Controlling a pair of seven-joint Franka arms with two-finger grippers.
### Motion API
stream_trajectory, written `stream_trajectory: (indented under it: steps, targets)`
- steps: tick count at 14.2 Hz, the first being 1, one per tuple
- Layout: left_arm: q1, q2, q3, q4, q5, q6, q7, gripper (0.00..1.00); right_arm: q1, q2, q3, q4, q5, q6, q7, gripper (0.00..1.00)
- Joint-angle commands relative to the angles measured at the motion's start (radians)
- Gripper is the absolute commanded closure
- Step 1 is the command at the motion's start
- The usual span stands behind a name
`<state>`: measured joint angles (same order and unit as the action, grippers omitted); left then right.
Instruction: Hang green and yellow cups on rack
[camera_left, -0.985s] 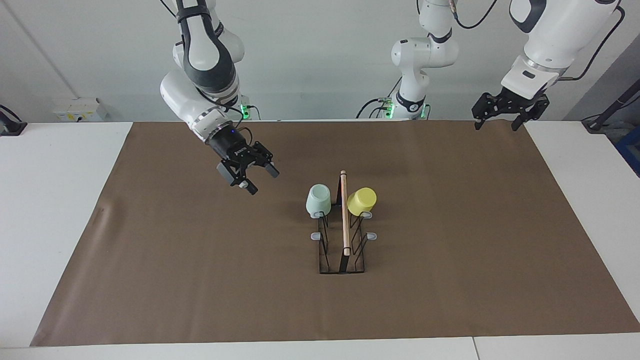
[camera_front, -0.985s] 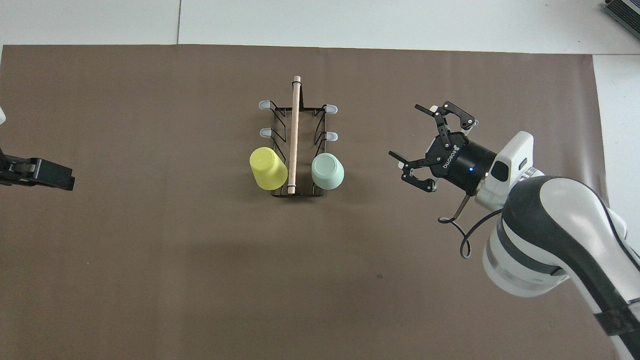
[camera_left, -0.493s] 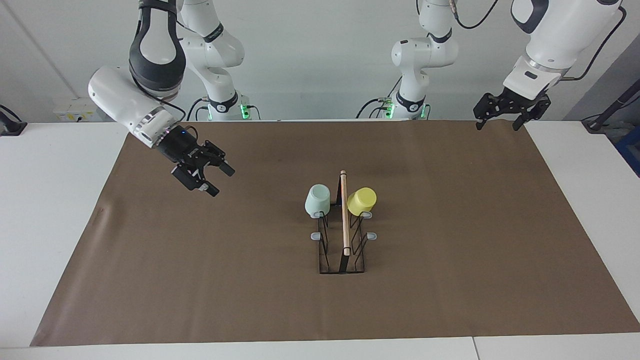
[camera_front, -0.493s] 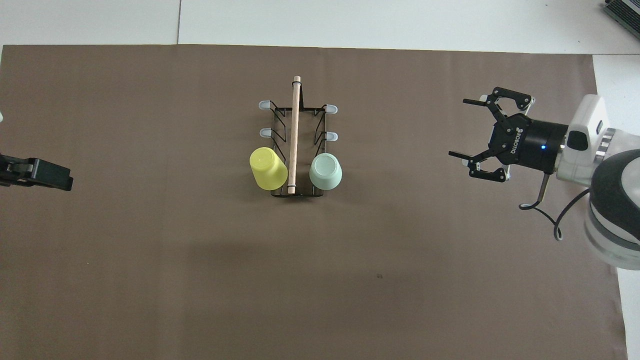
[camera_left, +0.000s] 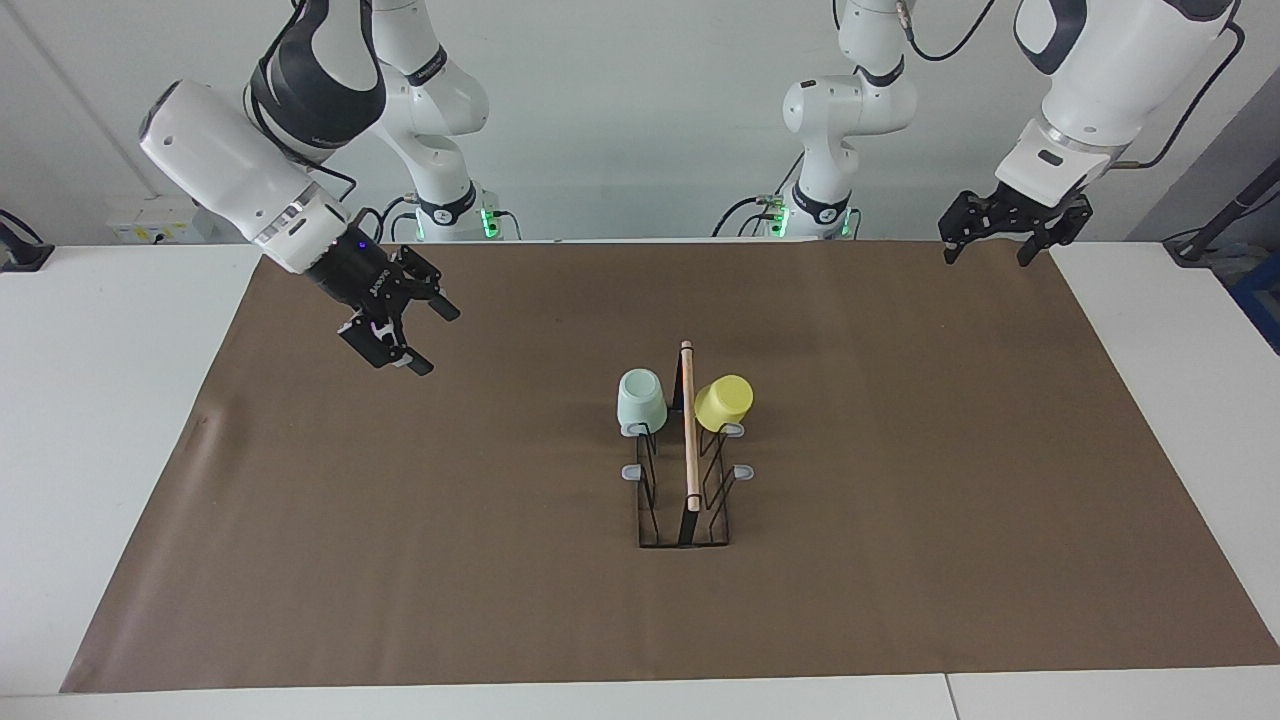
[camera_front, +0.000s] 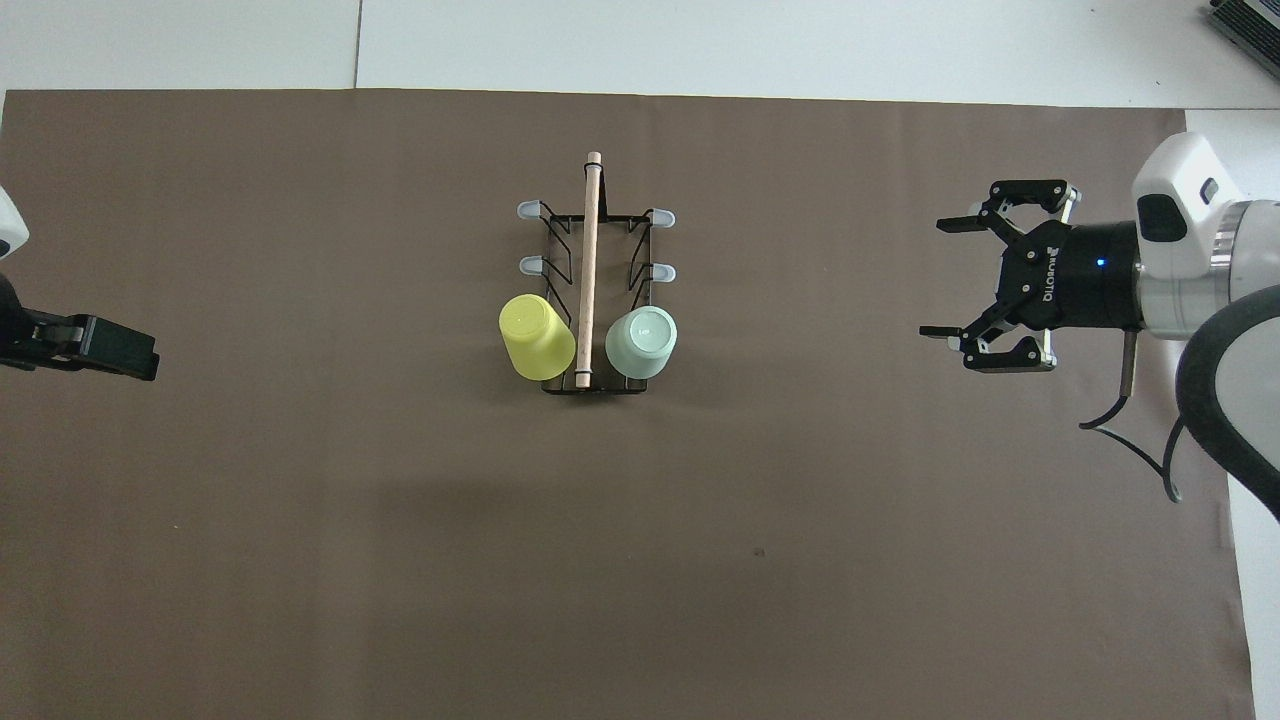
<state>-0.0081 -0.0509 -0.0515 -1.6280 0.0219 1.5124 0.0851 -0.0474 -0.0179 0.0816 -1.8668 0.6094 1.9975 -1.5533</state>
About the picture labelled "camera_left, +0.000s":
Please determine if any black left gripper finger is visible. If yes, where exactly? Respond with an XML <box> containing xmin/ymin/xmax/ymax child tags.
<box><xmin>938</xmin><ymin>192</ymin><xmax>1001</xmax><ymax>266</ymax></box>
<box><xmin>1017</xmin><ymin>205</ymin><xmax>1093</xmax><ymax>268</ymax></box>

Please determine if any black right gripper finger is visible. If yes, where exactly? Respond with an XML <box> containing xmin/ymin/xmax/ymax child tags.
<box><xmin>338</xmin><ymin>318</ymin><xmax>436</xmax><ymax>377</ymax></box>
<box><xmin>398</xmin><ymin>245</ymin><xmax>462</xmax><ymax>323</ymax></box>

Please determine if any pale green plastic cup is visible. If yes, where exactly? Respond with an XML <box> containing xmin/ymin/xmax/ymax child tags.
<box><xmin>615</xmin><ymin>369</ymin><xmax>669</xmax><ymax>437</ymax></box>

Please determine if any yellow plastic cup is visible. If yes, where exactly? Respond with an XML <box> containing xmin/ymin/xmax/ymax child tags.
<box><xmin>694</xmin><ymin>375</ymin><xmax>754</xmax><ymax>434</ymax></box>

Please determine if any black pole stand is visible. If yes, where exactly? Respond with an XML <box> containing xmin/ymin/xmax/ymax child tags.
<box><xmin>1163</xmin><ymin>155</ymin><xmax>1280</xmax><ymax>266</ymax></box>

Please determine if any blue crate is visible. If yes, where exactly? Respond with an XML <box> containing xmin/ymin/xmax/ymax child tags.
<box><xmin>1228</xmin><ymin>250</ymin><xmax>1280</xmax><ymax>353</ymax></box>

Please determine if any brown paper table mat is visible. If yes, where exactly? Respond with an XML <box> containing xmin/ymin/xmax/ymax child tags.
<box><xmin>60</xmin><ymin>240</ymin><xmax>1280</xmax><ymax>694</ymax></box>

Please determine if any black clamp stand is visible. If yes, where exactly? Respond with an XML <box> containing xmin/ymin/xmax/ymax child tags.
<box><xmin>0</xmin><ymin>208</ymin><xmax>56</xmax><ymax>273</ymax></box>

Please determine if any black base cable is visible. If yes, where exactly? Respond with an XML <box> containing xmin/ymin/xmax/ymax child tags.
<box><xmin>712</xmin><ymin>192</ymin><xmax>801</xmax><ymax>241</ymax></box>
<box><xmin>355</xmin><ymin>195</ymin><xmax>521</xmax><ymax>243</ymax></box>

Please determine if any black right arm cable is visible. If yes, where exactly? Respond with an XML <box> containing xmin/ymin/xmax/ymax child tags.
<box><xmin>300</xmin><ymin>165</ymin><xmax>361</xmax><ymax>206</ymax></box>

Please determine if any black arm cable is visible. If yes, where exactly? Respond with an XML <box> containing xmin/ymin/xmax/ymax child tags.
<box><xmin>300</xmin><ymin>165</ymin><xmax>361</xmax><ymax>206</ymax></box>
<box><xmin>900</xmin><ymin>0</ymin><xmax>1247</xmax><ymax>171</ymax></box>

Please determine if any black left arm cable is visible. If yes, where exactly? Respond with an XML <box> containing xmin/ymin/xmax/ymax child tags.
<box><xmin>900</xmin><ymin>0</ymin><xmax>1247</xmax><ymax>171</ymax></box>

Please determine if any white wall socket box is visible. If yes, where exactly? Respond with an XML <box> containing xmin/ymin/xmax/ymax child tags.
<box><xmin>105</xmin><ymin>195</ymin><xmax>216</xmax><ymax>244</ymax></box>

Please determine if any black wire cup rack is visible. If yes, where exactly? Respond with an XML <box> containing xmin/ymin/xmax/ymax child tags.
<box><xmin>620</xmin><ymin>340</ymin><xmax>756</xmax><ymax>550</ymax></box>

